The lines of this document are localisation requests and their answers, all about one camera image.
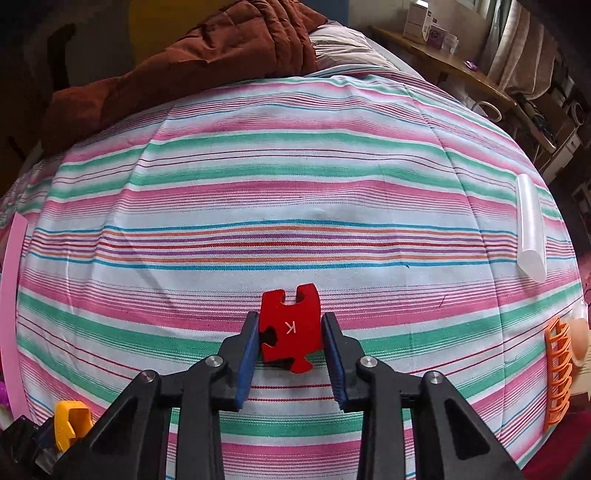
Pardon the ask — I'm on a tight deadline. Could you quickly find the pink shallow tray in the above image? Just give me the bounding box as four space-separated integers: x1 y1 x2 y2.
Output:
0 212 29 418

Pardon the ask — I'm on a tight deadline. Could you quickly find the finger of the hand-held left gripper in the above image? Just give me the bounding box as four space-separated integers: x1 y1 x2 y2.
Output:
36 422 63 462

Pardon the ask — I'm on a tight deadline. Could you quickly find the brown quilt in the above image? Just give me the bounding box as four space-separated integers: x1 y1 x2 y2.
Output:
41 0 329 158

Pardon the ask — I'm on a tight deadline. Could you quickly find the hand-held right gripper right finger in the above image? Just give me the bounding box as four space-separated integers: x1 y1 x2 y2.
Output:
322 313 525 480

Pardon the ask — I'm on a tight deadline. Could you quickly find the white box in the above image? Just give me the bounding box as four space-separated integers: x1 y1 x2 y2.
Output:
403 0 435 44

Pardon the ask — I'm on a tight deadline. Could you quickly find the white ring object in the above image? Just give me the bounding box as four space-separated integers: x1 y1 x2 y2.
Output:
471 100 502 121

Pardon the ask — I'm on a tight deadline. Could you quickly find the grey yellow blue headboard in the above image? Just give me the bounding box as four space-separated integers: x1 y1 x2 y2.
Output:
60 0 352 88

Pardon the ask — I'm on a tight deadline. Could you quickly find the red puzzle piece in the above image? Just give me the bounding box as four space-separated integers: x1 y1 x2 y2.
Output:
257 284 322 374

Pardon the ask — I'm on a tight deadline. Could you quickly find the orange comb clip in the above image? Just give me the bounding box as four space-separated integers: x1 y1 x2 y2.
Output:
542 318 574 433

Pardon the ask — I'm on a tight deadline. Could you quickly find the dark patterned bundle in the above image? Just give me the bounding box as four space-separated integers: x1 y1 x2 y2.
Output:
515 95 557 139

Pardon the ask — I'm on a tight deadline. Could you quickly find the cluttered shelf unit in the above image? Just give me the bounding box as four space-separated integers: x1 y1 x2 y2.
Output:
508 60 591 222

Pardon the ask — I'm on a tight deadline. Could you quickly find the wooden side table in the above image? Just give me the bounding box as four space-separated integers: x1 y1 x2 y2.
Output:
369 25 515 109

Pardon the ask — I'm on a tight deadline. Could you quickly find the beige ball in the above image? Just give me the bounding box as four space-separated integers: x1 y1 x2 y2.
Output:
571 307 591 367

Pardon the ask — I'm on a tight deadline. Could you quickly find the pale pillow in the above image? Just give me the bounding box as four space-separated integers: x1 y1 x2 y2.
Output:
308 24 398 79

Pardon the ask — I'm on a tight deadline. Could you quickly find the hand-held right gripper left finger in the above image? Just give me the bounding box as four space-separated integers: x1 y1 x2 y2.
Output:
53 311 260 480

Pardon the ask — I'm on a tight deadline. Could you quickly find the translucent plastic tube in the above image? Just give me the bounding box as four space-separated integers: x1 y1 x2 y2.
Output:
516 174 549 283

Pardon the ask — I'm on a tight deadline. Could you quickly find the long pinkish curtain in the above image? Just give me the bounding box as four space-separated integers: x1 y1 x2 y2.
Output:
480 0 559 97

